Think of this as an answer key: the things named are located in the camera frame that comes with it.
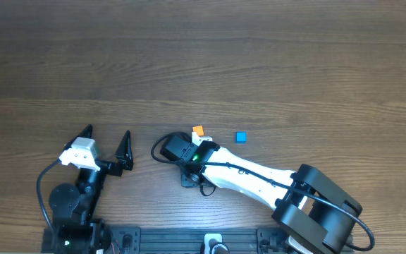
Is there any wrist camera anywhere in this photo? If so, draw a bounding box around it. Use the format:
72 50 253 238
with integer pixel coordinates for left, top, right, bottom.
191 131 214 147
58 136 101 172

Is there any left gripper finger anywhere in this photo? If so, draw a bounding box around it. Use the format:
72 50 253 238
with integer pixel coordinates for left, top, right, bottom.
64 124 94 151
114 130 135 172

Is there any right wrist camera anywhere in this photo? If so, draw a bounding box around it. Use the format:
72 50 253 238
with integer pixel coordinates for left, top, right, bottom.
191 131 214 147

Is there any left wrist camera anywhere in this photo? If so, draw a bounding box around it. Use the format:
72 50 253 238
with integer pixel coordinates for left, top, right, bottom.
58 136 101 172

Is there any mounting rail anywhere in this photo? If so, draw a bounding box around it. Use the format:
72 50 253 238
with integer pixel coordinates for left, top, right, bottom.
42 226 295 254

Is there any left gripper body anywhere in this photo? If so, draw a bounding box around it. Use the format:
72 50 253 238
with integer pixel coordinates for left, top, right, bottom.
95 159 124 178

